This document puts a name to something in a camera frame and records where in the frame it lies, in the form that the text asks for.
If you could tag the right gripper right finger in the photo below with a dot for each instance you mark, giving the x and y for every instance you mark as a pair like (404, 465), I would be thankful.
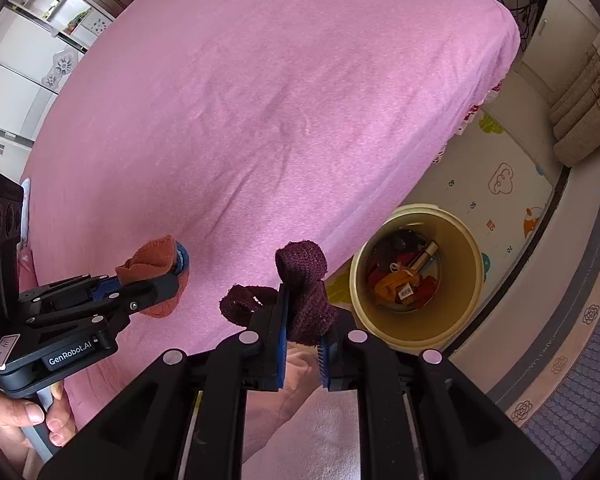
(419, 416)

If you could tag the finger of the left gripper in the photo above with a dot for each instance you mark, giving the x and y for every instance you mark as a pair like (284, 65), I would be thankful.
(155, 297)

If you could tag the rust orange sock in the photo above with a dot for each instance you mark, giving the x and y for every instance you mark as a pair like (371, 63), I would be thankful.
(157, 258)

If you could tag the white wardrobe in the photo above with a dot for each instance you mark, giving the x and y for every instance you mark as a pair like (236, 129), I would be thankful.
(41, 43)

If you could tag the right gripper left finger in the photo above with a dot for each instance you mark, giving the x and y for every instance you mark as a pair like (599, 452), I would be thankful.
(184, 416)

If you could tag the amber perfume bottle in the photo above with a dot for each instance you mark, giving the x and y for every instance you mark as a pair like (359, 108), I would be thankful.
(423, 258)

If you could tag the person's left hand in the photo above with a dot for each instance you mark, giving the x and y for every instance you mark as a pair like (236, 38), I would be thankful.
(18, 414)

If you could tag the yellow trash bin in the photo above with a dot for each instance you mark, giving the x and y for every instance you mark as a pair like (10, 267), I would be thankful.
(457, 266)

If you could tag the pink bed sheet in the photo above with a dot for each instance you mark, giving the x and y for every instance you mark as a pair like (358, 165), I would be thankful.
(237, 127)

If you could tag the white desk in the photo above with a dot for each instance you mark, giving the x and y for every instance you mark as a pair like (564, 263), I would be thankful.
(561, 31)

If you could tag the maroon hair band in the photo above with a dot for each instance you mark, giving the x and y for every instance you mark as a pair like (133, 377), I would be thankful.
(301, 267)

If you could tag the patterned grey rug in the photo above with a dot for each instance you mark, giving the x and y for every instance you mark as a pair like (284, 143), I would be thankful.
(553, 392)

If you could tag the beige curtain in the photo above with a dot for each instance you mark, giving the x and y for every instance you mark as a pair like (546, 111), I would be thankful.
(575, 114)

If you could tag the cartoon play mat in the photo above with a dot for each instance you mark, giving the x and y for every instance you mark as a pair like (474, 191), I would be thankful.
(498, 182)

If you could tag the orange drawstring bag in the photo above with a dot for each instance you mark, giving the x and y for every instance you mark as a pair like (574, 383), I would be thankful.
(397, 286)

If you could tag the red cloth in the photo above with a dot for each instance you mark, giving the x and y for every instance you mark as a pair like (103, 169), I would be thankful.
(425, 291)

